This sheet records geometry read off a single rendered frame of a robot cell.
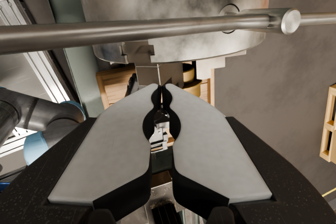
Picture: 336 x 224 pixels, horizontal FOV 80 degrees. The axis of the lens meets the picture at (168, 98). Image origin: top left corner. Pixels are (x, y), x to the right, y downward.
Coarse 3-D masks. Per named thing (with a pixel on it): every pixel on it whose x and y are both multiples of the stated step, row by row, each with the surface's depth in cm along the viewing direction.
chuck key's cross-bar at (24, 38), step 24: (24, 24) 9; (48, 24) 9; (72, 24) 10; (96, 24) 10; (120, 24) 11; (144, 24) 12; (168, 24) 13; (192, 24) 14; (216, 24) 16; (240, 24) 17; (264, 24) 18; (312, 24) 21; (0, 48) 8; (24, 48) 9; (48, 48) 10
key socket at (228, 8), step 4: (228, 4) 24; (224, 8) 24; (228, 8) 24; (232, 8) 24; (236, 8) 25; (220, 12) 24; (224, 12) 24; (228, 12) 24; (232, 12) 25; (236, 12) 25; (224, 32) 25; (228, 32) 26
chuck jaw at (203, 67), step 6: (234, 54) 41; (240, 54) 41; (198, 60) 40; (204, 60) 40; (210, 60) 41; (216, 60) 41; (222, 60) 41; (198, 66) 41; (204, 66) 41; (210, 66) 41; (216, 66) 41; (222, 66) 42; (198, 72) 41; (204, 72) 41; (210, 72) 42; (198, 78) 42; (204, 78) 42
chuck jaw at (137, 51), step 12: (132, 48) 27; (144, 48) 26; (132, 60) 28; (144, 60) 27; (144, 72) 30; (156, 72) 29; (168, 72) 32; (180, 72) 38; (144, 84) 31; (180, 84) 38
